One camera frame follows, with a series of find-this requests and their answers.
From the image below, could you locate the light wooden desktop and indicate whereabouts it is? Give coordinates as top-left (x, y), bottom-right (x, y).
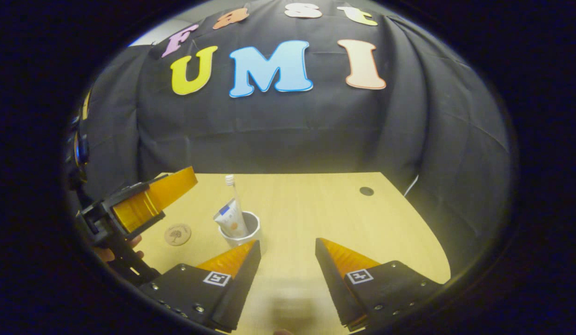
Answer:
top-left (130, 172), bottom-right (451, 335)

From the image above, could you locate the round cork coaster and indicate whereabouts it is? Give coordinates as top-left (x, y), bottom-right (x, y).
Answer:
top-left (164, 223), bottom-right (192, 247)

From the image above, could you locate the clear beige toothbrush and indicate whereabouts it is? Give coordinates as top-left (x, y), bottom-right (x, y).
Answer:
top-left (225, 174), bottom-right (245, 219)

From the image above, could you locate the white cup with wooden handle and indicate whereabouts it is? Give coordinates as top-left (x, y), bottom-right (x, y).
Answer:
top-left (218, 210), bottom-right (261, 255)

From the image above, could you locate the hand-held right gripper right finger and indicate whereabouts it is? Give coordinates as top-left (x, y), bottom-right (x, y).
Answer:
top-left (315, 238), bottom-right (445, 332)

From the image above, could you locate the black backdrop cloth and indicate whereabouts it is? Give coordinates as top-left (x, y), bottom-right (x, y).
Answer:
top-left (67, 0), bottom-right (514, 280)

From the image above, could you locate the white toothpaste tube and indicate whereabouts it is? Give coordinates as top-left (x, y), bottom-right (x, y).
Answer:
top-left (213, 198), bottom-right (249, 239)

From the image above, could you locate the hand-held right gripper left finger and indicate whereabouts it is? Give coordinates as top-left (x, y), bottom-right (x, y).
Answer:
top-left (138, 240), bottom-right (262, 333)

